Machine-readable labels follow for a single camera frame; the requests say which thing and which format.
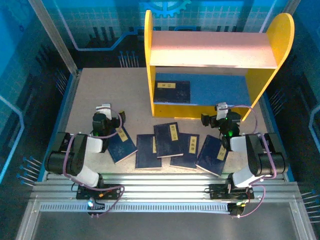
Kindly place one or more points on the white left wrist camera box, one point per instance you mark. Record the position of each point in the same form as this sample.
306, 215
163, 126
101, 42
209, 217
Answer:
103, 108

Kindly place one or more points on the aluminium extrusion beam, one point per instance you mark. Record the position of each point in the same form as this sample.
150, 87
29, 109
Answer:
162, 185

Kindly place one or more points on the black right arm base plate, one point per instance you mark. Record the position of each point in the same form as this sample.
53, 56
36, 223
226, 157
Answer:
217, 192

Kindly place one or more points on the dark blue book, two-character label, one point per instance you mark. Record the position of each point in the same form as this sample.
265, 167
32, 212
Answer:
175, 95

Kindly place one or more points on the dark blue book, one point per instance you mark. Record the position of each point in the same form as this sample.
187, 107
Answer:
210, 157
165, 142
122, 150
175, 95
146, 155
186, 160

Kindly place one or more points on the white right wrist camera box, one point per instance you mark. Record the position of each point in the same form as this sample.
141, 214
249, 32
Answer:
221, 110

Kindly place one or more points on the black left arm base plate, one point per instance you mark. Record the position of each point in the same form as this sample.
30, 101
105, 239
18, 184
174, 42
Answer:
112, 191

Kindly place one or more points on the black connector module with light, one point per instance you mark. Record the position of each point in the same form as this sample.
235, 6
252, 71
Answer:
235, 210
96, 208

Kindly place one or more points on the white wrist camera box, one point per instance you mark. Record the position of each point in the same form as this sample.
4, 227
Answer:
103, 108
221, 110

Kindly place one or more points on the aluminium table edge rail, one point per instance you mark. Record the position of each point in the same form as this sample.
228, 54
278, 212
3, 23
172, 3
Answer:
269, 117
70, 96

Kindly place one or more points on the grey metal tray panel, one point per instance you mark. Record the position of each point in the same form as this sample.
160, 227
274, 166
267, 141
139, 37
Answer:
162, 227

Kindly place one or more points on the yellow bookshelf with pink board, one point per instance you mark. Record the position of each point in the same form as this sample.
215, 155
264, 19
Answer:
212, 50

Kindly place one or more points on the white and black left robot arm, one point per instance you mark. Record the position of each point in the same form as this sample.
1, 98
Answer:
53, 162

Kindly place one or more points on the aluminium frame post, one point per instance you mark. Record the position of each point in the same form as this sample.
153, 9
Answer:
284, 5
55, 37

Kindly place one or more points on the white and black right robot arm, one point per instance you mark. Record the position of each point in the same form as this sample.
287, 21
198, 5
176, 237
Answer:
267, 162

